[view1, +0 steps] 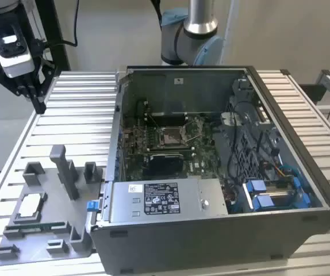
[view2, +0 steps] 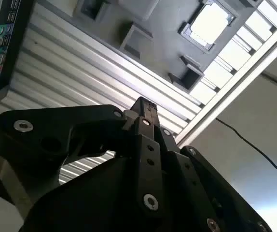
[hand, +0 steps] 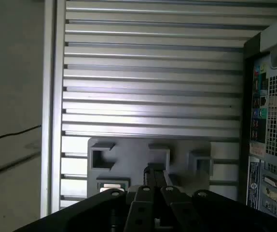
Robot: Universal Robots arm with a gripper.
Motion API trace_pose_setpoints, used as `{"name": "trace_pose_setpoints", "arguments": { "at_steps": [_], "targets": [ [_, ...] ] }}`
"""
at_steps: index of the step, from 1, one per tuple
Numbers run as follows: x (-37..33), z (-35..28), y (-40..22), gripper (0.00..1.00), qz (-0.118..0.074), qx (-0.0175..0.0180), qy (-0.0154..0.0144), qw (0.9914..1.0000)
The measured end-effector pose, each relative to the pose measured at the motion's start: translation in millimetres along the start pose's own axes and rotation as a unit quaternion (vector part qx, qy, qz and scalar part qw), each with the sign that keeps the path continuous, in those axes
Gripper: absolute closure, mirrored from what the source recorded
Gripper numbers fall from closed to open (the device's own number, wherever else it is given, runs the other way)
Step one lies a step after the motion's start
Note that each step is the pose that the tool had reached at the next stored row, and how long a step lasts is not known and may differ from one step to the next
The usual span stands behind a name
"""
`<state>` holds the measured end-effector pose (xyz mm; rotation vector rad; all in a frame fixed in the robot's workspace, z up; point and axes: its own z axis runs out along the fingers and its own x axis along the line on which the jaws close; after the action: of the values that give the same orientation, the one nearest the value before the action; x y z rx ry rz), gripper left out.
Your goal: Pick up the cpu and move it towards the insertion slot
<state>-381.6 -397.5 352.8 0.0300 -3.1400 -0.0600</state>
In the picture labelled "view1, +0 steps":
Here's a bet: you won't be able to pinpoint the blue disk carrier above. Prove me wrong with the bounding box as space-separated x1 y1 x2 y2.
246 179 267 193
253 194 274 208

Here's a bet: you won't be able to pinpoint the grey parts rack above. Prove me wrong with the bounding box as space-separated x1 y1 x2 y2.
0 144 106 259

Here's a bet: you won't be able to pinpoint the black upright frame post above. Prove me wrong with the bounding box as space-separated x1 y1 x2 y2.
36 0 71 72

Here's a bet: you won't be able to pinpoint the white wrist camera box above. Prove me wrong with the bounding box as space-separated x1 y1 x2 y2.
0 23 36 79

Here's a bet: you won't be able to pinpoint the green motherboard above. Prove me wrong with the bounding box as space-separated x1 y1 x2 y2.
118 114 222 182

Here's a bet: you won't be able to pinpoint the black wire in case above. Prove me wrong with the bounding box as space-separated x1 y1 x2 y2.
228 105 248 185

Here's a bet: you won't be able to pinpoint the CPU socket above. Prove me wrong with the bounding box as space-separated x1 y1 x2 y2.
158 126 187 149

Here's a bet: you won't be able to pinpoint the black RAM slot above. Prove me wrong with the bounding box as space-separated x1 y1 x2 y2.
149 112 189 120
147 145 193 151
148 149 193 155

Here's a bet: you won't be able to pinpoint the black PC case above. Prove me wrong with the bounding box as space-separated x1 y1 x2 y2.
90 65 330 275

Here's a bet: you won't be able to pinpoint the locking lever wire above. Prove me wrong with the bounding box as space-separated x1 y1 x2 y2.
183 132 204 143

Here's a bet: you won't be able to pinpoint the metal socket cover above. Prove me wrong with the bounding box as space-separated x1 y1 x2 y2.
181 116 205 144

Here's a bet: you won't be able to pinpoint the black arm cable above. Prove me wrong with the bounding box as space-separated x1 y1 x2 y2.
42 0 80 48

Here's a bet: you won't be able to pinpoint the grey disk bay cage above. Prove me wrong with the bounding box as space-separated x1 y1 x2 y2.
213 94 274 189

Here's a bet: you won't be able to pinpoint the green RAM stick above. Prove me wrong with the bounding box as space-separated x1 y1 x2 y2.
5 222 68 232

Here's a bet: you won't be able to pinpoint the silver CPU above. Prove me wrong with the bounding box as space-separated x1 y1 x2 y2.
19 193 44 217

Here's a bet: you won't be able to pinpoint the silver power supply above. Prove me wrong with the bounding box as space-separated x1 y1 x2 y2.
109 179 229 224

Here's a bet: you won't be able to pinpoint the coloured wire bundle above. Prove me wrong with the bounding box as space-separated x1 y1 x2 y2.
268 163 294 179

